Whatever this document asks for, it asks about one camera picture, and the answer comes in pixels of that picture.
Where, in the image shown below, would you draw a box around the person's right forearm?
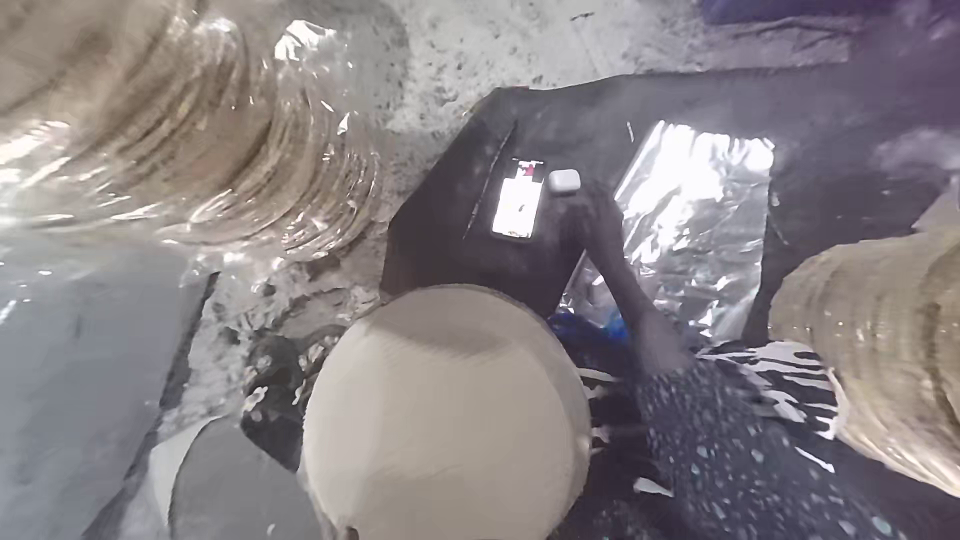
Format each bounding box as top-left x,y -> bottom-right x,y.
592,251 -> 912,540

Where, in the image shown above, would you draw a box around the stack of cream round sheets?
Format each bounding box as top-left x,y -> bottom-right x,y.
300,283 -> 593,540

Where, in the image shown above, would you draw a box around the large plastic-wrapped brown stack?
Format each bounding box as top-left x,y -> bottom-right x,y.
0,0 -> 384,273

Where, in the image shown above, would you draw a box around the grey round-edged sheet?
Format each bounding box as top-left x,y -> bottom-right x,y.
148,415 -> 324,540

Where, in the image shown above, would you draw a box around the black mat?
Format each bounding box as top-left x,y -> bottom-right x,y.
380,63 -> 960,348

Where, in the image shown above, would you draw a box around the dark flowered cloth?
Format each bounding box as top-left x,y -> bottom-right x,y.
240,324 -> 348,474

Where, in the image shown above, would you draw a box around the stack of tan round sheets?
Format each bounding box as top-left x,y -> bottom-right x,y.
768,183 -> 960,502

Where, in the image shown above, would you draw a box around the person's right hand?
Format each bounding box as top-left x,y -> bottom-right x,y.
562,178 -> 626,265

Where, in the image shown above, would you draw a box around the dark purple cloth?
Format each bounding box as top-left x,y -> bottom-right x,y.
699,0 -> 905,25

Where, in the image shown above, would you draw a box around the blue cloth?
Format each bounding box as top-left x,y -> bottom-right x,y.
549,306 -> 633,363

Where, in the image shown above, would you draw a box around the smartphone with lit screen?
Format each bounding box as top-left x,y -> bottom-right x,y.
491,157 -> 547,243

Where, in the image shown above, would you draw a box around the shiny clear plastic sheet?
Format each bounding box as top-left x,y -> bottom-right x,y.
556,120 -> 776,346

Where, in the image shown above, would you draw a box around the flat grey board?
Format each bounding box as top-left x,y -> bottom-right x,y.
0,228 -> 220,540

